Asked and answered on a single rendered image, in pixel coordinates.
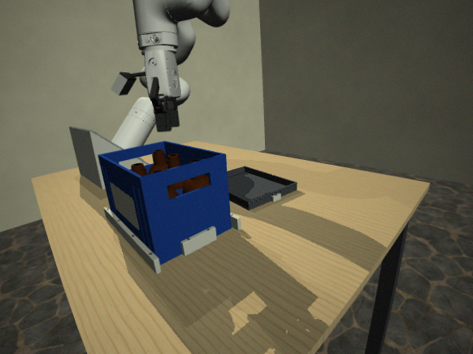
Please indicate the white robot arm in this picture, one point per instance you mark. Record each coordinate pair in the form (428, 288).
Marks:
(156, 22)

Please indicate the dark blue crate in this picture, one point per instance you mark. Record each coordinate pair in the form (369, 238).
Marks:
(143, 205)

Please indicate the brown bottle with red base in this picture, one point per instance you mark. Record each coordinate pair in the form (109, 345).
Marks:
(173, 160)

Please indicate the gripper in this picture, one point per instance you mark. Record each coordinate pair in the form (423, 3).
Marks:
(162, 75)

